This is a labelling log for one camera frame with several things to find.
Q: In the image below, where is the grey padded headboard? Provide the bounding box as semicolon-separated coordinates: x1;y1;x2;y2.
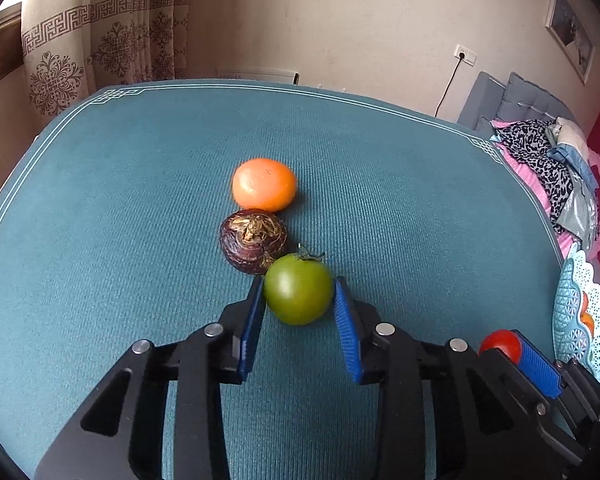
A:
457;71;581;133

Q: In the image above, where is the light blue plastic basket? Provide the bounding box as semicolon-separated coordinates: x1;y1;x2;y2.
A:
551;242;600;393

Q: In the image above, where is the leopard print cloth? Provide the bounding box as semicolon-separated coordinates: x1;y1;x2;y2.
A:
495;120;581;233

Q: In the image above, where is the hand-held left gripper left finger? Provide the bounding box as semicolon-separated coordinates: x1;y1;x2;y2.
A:
32;275;266;480

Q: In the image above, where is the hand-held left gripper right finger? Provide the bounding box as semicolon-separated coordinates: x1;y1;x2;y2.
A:
332;276;561;480

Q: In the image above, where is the silver grey cloth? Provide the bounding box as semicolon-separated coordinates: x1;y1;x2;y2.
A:
555;180;600;251

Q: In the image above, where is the red tomato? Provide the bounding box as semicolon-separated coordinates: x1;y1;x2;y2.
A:
478;329;522;365

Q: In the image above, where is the framed wall picture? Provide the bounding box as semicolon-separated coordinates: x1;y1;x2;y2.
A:
545;0;596;85

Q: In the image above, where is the brown water chestnut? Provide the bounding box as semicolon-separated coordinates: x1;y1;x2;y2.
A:
218;208;289;276

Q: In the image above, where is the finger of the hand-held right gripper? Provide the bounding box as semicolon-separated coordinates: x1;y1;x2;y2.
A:
481;349;593;468
519;330;600;467

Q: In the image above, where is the teal tablecloth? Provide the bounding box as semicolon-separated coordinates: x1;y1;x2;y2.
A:
0;78;581;480

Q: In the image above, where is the green tomato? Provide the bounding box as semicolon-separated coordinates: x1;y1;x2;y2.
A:
263;245;334;326

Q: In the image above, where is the beige patterned curtain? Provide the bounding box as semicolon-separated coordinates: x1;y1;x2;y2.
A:
20;0;191;116

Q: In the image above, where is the light blue cloth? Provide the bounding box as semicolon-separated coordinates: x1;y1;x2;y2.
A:
550;145;598;191

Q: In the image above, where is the black power cable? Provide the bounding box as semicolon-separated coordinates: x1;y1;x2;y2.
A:
434;57;463;118

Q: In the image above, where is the white cloth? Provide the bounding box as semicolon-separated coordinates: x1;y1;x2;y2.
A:
547;117;588;148

